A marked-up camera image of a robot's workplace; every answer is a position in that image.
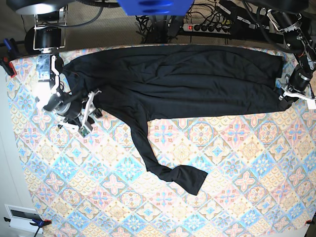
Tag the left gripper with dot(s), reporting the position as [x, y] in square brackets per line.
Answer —
[299, 80]

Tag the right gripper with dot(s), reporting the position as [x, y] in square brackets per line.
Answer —
[69, 107]

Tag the black t-shirt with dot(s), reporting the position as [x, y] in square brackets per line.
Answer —
[140, 84]

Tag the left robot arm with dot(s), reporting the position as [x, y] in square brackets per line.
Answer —
[296, 41]

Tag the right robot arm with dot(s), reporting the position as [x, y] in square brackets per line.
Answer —
[49, 36]

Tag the orange black clamp left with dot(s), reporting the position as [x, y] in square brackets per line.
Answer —
[8, 67]

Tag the black round speaker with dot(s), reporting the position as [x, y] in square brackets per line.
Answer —
[29, 41]

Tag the patterned tablecloth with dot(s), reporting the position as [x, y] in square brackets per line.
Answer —
[261, 171]

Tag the blue clamp upper left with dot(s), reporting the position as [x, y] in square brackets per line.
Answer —
[9, 44]

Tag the white power strip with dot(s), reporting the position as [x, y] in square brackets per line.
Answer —
[212, 28]

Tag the blue orange clamp lower left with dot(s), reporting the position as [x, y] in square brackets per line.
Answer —
[39, 223]

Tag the white floor vent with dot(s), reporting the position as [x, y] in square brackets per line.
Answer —
[23, 213]

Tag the orange clamp lower right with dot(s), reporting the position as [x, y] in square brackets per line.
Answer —
[310, 222]

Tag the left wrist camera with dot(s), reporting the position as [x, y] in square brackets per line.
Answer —
[311, 103]

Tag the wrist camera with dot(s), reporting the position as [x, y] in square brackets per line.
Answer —
[311, 103]
[85, 130]

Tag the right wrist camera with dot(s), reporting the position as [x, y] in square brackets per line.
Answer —
[85, 130]

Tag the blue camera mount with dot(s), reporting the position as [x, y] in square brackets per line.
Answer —
[155, 7]

